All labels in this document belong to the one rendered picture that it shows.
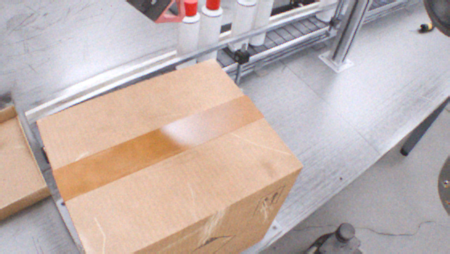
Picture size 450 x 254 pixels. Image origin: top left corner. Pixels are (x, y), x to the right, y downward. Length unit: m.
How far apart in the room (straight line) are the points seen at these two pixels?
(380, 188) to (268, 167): 1.58
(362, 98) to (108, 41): 0.76
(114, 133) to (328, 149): 0.57
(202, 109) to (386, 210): 1.56
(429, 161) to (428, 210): 0.35
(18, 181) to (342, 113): 0.82
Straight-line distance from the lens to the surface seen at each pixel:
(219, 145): 0.50
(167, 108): 0.54
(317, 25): 1.22
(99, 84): 0.88
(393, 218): 1.99
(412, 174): 2.21
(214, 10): 0.86
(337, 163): 0.91
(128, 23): 1.19
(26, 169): 0.87
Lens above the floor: 1.52
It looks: 50 degrees down
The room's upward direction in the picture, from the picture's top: 11 degrees clockwise
